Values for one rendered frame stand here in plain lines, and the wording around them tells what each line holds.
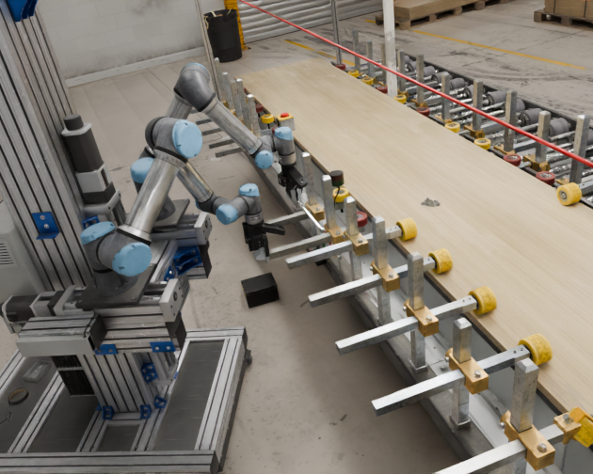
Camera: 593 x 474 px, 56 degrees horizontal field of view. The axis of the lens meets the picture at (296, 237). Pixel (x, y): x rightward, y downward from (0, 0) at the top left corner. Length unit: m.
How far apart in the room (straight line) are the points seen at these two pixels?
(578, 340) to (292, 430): 1.42
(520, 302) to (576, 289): 0.19
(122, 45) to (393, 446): 8.28
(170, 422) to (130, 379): 0.27
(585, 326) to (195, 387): 1.71
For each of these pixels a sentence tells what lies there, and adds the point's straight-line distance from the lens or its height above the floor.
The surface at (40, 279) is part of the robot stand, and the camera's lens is 2.36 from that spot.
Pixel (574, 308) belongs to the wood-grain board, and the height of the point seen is 0.90.
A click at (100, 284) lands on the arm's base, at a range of 2.01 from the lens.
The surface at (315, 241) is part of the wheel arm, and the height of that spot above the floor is 0.86.
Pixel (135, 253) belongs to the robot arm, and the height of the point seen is 1.23.
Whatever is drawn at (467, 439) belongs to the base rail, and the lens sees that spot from 1.79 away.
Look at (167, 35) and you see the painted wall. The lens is 9.96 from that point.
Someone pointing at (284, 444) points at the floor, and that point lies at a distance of 2.70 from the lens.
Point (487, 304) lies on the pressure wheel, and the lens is 1.83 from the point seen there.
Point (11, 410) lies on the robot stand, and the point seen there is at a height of 0.21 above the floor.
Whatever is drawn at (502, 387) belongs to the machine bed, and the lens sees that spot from 1.96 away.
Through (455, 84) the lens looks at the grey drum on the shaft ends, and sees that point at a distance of 4.15.
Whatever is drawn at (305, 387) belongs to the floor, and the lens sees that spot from 2.90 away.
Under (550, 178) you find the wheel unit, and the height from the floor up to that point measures 0.91.
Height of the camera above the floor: 2.11
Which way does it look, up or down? 32 degrees down
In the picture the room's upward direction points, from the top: 9 degrees counter-clockwise
